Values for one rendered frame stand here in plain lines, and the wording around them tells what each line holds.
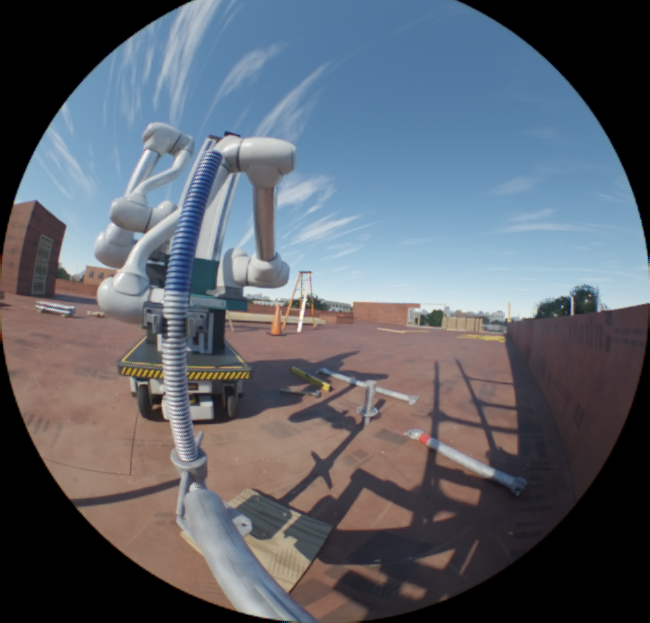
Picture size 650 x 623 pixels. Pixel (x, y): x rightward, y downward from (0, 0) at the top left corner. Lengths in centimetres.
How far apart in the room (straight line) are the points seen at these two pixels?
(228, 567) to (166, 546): 52
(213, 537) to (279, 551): 44
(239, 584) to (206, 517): 8
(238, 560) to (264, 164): 83
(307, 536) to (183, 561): 35
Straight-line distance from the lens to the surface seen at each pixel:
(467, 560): 78
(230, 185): 146
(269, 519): 72
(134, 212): 82
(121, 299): 57
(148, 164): 117
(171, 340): 30
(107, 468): 98
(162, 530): 76
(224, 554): 23
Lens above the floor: 64
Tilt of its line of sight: 4 degrees up
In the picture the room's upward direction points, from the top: 5 degrees clockwise
